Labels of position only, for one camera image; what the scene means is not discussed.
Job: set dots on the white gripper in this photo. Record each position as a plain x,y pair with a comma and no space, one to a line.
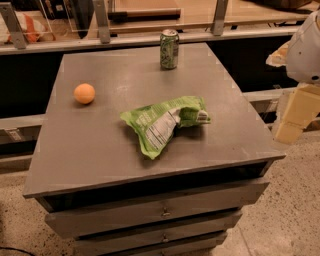
305,55

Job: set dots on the green rice chip bag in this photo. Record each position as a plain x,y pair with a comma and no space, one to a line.
154,124

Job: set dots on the orange white bag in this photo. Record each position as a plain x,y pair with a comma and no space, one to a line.
33,29

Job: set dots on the green soda can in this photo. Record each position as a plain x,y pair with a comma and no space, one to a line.
169,47

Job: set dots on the brown black cylinder bar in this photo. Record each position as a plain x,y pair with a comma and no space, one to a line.
144,15

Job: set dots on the grey drawer cabinet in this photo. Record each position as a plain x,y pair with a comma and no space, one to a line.
97,187

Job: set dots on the top drawer knob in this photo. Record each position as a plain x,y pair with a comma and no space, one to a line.
165,213

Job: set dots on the drawer knob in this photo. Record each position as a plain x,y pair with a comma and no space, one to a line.
165,213
165,239

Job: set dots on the grey metal railing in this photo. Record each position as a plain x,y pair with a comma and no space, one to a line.
78,25

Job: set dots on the orange ball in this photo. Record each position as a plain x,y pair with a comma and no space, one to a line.
84,93

